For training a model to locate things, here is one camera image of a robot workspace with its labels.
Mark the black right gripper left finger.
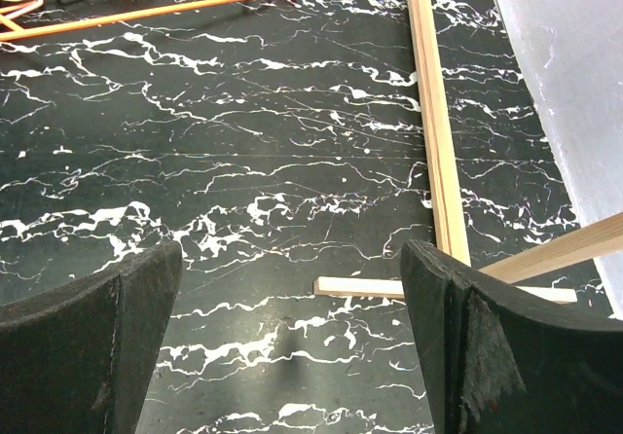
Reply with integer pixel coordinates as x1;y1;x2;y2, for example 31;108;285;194
1;241;182;433

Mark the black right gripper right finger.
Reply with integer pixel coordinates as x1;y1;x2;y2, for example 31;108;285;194
400;240;622;433

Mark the orange thin hanger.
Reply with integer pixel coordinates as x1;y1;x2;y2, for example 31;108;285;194
0;0;301;42

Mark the wooden clothes rack frame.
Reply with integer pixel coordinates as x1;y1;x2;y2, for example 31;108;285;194
313;0;623;305

